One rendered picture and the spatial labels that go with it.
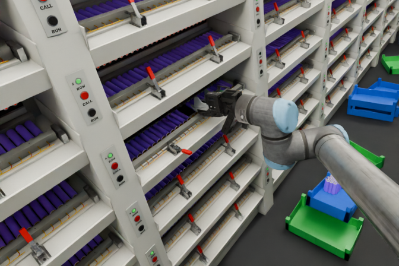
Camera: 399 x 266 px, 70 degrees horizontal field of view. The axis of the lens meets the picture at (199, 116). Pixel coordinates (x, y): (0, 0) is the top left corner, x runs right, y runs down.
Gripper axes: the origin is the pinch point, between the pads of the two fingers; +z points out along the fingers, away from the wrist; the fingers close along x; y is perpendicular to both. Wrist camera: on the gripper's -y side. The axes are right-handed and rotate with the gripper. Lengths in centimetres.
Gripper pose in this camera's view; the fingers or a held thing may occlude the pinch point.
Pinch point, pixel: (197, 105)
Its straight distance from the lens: 103.0
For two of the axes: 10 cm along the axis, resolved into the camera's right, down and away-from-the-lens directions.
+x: -6.5, 4.9, -5.9
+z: -7.3, -1.6, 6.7
